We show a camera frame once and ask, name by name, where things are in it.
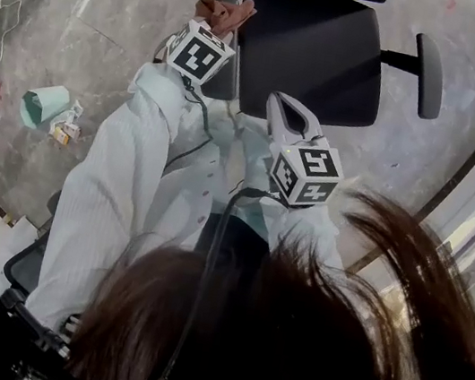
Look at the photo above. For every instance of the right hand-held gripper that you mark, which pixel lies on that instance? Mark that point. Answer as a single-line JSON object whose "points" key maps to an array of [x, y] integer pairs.
{"points": [[307, 179]]}

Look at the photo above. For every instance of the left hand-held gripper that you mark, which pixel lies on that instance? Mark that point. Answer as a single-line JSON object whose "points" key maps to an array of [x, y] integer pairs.
{"points": [[197, 57]]}

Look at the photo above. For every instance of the brown cloth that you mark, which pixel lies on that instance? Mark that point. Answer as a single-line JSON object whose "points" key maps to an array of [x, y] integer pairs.
{"points": [[223, 11]]}

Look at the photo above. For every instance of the person's right forearm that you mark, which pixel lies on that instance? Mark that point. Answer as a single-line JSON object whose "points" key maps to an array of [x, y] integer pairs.
{"points": [[303, 228]]}

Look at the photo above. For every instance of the person's left forearm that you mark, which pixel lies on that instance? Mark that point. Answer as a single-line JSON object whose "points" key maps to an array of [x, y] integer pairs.
{"points": [[138, 131]]}

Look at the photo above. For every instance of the person's right leg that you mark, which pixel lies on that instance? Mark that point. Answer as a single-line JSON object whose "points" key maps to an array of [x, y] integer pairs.
{"points": [[253, 151]]}

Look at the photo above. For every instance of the black mesh-back office chair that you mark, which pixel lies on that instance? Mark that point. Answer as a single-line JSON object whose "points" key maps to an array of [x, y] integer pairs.
{"points": [[312, 52]]}

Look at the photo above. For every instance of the person's black top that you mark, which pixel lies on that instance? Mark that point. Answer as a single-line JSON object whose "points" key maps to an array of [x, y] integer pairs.
{"points": [[242, 240]]}

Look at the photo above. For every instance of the white and yellow litter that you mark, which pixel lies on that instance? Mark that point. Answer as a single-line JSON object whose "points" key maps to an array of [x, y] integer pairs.
{"points": [[66, 129]]}

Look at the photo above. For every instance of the pale green bag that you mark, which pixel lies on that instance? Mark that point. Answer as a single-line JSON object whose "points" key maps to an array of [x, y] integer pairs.
{"points": [[43, 105]]}

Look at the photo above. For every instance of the person's white striped shirt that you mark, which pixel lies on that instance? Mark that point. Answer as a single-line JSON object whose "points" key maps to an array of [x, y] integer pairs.
{"points": [[92, 213]]}

